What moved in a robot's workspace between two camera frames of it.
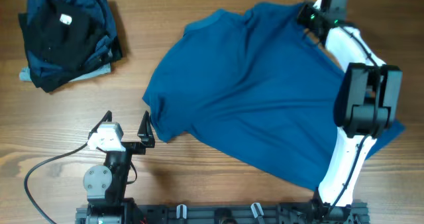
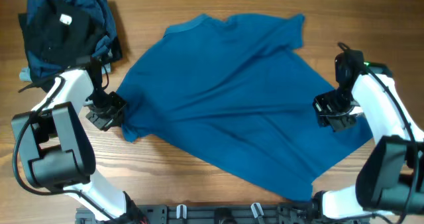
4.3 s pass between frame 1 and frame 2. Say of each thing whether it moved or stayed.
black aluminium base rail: stayed
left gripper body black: moved
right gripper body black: moved
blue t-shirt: moved
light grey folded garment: stayed
